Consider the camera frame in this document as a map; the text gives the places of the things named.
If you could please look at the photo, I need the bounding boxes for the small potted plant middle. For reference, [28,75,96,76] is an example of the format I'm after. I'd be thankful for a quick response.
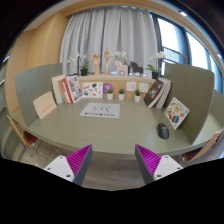
[118,89,125,101]

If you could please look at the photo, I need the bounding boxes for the pink wooden horse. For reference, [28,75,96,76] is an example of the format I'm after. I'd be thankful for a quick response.
[114,61,128,76]

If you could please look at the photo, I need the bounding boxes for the grey curtain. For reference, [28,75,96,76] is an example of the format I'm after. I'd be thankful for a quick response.
[60,6,158,75]

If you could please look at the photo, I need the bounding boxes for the black wooden horse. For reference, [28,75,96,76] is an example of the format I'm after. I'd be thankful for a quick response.
[130,61,143,74]

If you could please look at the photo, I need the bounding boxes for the wooden hand model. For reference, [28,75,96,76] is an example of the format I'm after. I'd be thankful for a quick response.
[91,53,101,76]

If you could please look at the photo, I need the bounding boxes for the left wooden chair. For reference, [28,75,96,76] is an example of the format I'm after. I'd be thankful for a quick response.
[7,116,41,157]

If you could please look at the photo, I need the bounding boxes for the white books behind dark book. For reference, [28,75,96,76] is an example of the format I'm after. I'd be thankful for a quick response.
[156,78,172,109]

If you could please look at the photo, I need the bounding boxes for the left green desk partition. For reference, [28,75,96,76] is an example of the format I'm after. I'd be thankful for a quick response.
[15,63,63,126]

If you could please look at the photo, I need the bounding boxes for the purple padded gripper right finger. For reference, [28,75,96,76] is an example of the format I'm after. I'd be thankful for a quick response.
[135,144,182,184]

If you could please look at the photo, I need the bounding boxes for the small potted plant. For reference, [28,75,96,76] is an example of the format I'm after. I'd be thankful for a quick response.
[118,89,125,101]
[107,89,113,100]
[134,89,141,102]

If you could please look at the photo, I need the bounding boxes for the dark brown leaning book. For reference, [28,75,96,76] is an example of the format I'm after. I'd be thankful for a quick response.
[143,80,164,108]

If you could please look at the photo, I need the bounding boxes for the white orchid pot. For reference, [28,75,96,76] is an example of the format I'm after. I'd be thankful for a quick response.
[146,51,166,79]
[67,52,89,76]

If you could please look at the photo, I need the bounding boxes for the wooden mannequin figure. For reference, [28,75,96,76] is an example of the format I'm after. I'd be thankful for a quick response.
[104,46,112,74]

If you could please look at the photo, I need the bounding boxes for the white orchid right pot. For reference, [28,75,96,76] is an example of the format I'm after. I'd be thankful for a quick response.
[146,51,166,79]

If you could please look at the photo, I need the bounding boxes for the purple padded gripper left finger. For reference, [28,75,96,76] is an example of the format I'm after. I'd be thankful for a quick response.
[44,145,93,186]

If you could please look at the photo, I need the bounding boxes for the white card on shelf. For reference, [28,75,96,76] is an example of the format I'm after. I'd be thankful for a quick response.
[126,82,136,91]

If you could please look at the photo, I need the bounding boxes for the colourful illustrated book right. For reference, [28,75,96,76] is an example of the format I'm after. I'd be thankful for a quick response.
[164,97,190,129]

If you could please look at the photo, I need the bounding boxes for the right wooden chair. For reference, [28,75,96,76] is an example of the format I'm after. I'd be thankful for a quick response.
[183,128,224,162]

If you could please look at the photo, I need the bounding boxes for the small potted plant right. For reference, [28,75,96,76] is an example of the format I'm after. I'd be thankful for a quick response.
[134,89,141,102]

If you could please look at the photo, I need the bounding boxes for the wooden desk shelf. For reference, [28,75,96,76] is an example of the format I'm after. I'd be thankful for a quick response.
[78,75,155,99]

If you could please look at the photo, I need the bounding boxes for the red white illustrated book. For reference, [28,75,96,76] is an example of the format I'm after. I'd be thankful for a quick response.
[63,75,83,104]

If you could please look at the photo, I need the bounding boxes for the beige card with text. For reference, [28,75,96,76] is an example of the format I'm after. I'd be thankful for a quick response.
[33,92,57,119]

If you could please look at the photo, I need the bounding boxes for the wooden chair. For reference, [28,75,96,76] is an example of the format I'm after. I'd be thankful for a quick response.
[7,116,41,157]
[183,128,224,162]

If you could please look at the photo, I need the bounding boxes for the white book far left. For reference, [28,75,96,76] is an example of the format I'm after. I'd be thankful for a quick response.
[52,75,64,104]

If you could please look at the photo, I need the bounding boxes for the green desk partition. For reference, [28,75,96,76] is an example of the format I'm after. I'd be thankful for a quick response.
[15,63,63,126]
[164,63,215,144]

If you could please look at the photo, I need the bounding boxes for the white illustrated picture card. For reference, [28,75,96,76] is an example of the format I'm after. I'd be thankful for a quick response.
[82,82,103,98]

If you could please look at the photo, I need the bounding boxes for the purple round sign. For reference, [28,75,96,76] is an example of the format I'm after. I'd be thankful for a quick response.
[103,83,114,94]

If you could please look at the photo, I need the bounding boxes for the white card right shelf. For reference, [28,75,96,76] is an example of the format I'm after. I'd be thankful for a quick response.
[139,83,149,93]

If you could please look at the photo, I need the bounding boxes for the small potted plant left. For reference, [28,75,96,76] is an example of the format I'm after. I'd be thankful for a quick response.
[107,89,113,100]

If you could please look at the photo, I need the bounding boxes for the white orchid left pot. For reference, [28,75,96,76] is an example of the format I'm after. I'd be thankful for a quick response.
[67,52,89,76]

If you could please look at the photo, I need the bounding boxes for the right green desk partition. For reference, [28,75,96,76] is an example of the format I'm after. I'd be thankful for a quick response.
[164,63,215,144]

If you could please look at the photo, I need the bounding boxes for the white printed mouse pad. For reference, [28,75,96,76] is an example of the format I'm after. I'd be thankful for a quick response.
[80,103,120,119]

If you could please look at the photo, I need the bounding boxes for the black computer mouse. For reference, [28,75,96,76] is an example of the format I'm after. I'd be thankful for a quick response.
[157,123,169,139]

